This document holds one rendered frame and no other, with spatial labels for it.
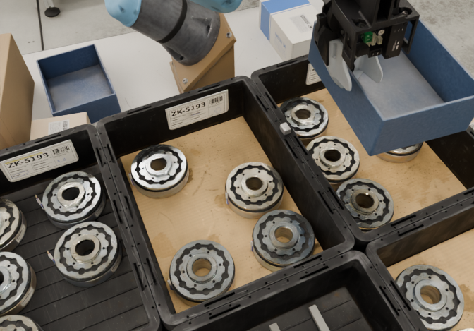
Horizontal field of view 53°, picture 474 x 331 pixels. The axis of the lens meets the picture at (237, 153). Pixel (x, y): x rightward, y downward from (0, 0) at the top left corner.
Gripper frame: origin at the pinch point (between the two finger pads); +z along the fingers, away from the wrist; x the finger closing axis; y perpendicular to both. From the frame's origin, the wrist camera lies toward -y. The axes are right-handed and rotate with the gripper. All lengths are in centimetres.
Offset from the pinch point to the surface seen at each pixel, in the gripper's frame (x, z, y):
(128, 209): -33.7, 17.2, -0.3
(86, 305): -44, 26, 9
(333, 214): -4.0, 19.2, 9.7
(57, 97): -49, 39, -53
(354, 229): -1.9, 19.3, 12.8
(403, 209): 11.4, 30.3, 7.3
